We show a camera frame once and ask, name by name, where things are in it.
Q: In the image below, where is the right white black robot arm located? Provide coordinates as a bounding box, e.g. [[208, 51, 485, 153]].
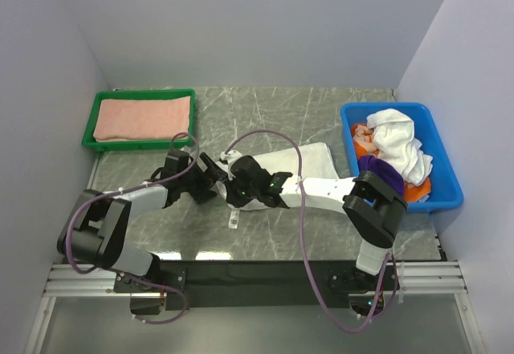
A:
[[221, 152, 408, 289]]

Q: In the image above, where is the aluminium frame rail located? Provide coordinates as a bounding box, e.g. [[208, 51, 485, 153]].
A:
[[25, 260, 485, 353]]

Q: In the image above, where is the orange towel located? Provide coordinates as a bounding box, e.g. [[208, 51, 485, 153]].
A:
[[350, 123, 379, 159]]

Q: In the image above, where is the large white waffle towel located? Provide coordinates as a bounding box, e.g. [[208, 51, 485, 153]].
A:
[[216, 142, 344, 213]]

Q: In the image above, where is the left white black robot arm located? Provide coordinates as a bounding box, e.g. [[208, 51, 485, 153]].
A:
[[57, 149, 226, 291]]

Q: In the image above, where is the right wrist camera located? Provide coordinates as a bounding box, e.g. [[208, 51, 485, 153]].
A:
[[219, 149, 243, 165]]

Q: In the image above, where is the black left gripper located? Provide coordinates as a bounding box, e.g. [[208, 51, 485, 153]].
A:
[[179, 153, 227, 203]]

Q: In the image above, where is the pink towel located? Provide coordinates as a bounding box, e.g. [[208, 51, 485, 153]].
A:
[[93, 96, 191, 142]]

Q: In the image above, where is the white crumpled towel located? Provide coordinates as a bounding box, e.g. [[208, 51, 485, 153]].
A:
[[367, 108, 433, 186]]

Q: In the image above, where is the green plastic tray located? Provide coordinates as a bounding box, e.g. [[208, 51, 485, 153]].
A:
[[82, 88, 195, 152]]

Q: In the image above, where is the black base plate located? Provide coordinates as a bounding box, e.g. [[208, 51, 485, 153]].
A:
[[112, 260, 406, 311]]

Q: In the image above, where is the purple towel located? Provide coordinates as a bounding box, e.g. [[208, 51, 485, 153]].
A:
[[357, 155, 405, 197]]

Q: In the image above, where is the blue plastic bin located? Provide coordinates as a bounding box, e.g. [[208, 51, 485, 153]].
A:
[[340, 102, 463, 214]]

